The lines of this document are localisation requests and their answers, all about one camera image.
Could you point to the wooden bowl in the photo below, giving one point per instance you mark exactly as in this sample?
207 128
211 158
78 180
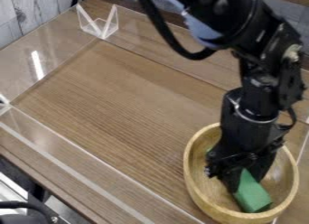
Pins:
209 193

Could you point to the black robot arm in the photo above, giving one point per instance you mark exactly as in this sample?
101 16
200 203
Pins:
268 46

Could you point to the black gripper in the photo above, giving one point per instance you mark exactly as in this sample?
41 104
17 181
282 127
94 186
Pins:
248 133

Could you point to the clear acrylic corner bracket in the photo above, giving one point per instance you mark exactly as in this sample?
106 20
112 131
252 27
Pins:
98 27

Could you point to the black metal stand bracket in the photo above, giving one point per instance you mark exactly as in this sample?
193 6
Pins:
42 210

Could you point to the green rectangular block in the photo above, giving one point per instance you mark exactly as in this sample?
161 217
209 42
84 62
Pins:
252 196

